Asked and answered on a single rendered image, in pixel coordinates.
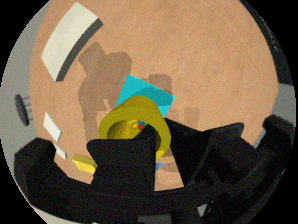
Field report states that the olive-yellow cup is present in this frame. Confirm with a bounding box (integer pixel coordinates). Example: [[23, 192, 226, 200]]
[[98, 95, 172, 160]]

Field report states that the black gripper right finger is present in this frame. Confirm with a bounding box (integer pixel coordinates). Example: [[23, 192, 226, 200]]
[[164, 119, 245, 186]]

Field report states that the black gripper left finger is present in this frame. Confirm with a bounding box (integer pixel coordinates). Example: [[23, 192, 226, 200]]
[[86, 124, 156, 190]]

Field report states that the yellow rectangular block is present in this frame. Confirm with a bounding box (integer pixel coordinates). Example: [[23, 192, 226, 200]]
[[72, 153, 98, 173]]

